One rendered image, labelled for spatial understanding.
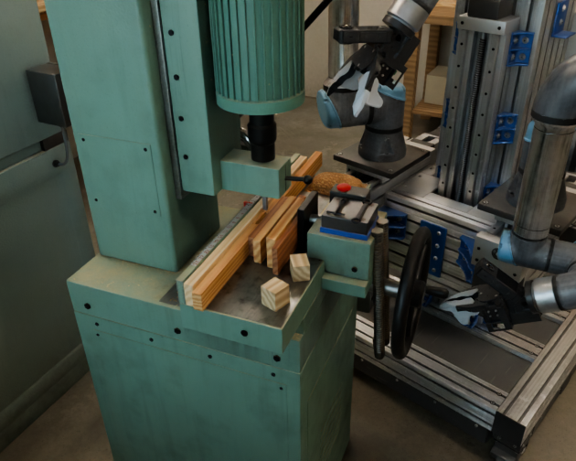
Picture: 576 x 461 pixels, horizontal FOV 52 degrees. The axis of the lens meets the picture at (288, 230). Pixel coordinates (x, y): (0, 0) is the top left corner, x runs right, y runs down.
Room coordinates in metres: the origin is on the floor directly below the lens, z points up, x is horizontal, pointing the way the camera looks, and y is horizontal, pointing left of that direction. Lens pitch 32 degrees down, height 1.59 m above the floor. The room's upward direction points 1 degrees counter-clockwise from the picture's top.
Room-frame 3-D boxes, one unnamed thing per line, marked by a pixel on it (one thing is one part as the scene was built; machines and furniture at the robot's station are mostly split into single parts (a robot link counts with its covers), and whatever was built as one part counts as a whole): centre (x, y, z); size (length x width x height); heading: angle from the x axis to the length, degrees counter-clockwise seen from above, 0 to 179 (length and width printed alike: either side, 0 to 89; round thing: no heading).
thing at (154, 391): (1.18, 0.16, 0.36); 0.58 x 0.45 x 0.71; 67
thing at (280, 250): (1.06, -0.02, 0.93); 0.24 x 0.01 x 0.06; 157
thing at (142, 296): (1.18, 0.16, 0.76); 0.57 x 0.45 x 0.09; 67
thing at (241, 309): (1.09, -0.05, 0.87); 0.61 x 0.30 x 0.06; 157
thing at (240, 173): (1.14, 0.07, 1.03); 0.14 x 0.07 x 0.09; 67
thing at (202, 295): (1.15, 0.04, 0.92); 0.67 x 0.02 x 0.04; 157
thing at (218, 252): (1.14, 0.07, 0.93); 0.60 x 0.02 x 0.05; 157
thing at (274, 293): (0.86, 0.03, 0.92); 0.04 x 0.04 x 0.04; 46
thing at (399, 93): (1.72, -0.30, 0.98); 0.13 x 0.12 x 0.14; 104
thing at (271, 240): (1.06, 0.00, 0.94); 0.18 x 0.02 x 0.07; 157
